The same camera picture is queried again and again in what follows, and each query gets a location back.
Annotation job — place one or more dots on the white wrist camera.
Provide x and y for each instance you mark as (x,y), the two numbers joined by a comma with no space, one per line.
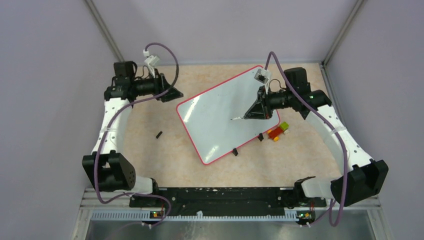
(151,61)
(263,76)

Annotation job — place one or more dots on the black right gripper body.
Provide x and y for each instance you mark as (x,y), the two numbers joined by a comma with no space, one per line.
(264,101)

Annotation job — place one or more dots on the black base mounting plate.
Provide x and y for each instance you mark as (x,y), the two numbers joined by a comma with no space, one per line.
(226,201)

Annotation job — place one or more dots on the green lego brick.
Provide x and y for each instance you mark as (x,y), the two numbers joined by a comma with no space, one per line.
(284,126)

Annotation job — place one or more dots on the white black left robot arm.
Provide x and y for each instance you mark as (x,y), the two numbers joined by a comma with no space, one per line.
(106,167)

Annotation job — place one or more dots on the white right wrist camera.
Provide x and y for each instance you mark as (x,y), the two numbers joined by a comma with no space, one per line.
(263,76)

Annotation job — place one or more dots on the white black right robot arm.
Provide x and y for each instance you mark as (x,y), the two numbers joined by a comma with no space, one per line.
(362,176)

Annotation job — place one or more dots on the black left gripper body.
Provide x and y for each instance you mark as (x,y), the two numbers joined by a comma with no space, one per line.
(158,90)

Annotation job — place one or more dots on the aluminium frame rail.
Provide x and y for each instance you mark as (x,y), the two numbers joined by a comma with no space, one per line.
(364,220)

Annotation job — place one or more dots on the pink framed whiteboard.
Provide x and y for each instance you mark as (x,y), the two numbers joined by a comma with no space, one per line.
(212,118)

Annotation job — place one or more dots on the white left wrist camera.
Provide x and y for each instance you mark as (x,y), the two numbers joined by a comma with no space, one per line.
(151,61)

